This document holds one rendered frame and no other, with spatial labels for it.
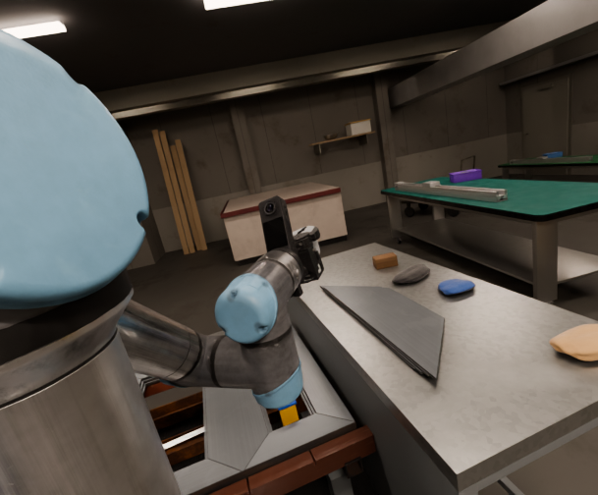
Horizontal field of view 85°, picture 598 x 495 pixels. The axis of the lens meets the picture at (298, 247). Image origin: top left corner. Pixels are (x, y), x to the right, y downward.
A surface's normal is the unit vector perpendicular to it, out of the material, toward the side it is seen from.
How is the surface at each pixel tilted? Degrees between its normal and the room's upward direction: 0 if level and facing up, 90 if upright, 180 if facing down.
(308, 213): 90
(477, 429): 0
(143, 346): 106
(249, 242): 90
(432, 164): 90
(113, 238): 82
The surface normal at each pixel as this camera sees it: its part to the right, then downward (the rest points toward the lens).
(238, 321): -0.28, 0.31
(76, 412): 0.82, -0.01
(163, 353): 0.83, 0.26
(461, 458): -0.20, -0.95
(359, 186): 0.16, 0.23
